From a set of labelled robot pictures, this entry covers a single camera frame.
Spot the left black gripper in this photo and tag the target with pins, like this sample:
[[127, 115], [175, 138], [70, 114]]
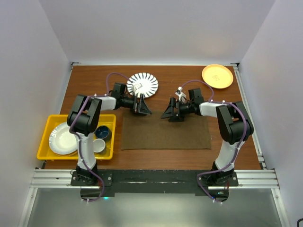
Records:
[[143, 109]]

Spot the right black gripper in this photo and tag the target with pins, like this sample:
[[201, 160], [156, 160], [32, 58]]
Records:
[[169, 113]]

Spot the brown cloth napkin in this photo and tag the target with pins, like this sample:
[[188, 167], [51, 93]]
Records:
[[153, 133]]

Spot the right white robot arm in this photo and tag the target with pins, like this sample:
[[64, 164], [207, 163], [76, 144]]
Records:
[[234, 124]]

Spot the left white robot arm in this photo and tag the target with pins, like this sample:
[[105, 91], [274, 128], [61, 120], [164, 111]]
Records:
[[83, 120]]

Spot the white blue striped plate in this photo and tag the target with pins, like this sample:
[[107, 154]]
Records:
[[149, 82]]

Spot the dark blue mug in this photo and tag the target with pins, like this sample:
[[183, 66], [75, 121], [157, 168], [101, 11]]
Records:
[[103, 132]]

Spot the white grey mug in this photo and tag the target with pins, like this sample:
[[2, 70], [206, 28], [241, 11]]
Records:
[[99, 146]]

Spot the orange plate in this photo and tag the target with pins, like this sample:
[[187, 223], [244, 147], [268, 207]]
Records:
[[217, 76]]

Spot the white paper plate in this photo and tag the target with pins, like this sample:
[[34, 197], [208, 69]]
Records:
[[61, 141]]

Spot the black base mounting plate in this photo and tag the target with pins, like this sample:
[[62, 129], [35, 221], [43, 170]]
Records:
[[197, 182]]

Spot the yellow plastic bin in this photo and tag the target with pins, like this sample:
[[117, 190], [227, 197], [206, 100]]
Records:
[[45, 153]]

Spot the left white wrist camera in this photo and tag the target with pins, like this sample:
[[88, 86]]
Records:
[[136, 87]]

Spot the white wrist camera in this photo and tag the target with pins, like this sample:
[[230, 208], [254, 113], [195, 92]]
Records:
[[181, 96], [136, 87]]

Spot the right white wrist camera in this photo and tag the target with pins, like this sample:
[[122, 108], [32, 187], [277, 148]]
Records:
[[181, 96]]

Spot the aluminium frame rail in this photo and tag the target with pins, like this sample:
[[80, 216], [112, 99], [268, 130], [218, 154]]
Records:
[[62, 178]]

